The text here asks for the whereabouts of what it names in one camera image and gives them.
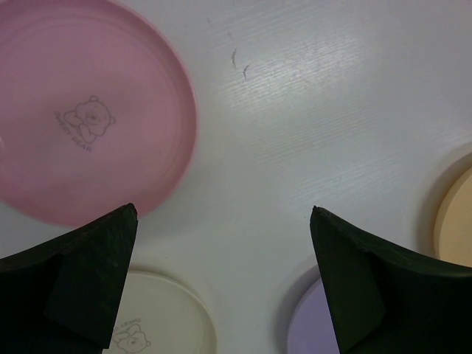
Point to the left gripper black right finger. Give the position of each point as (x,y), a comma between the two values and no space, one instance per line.
(384,298)

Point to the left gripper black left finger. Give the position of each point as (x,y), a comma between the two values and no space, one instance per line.
(63,296)

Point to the cream plastic plate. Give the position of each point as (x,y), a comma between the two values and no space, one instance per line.
(160,315)

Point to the orange plastic plate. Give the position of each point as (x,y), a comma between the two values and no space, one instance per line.
(452,223)

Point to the pink plastic bear plate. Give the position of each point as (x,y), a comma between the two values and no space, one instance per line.
(96,111)

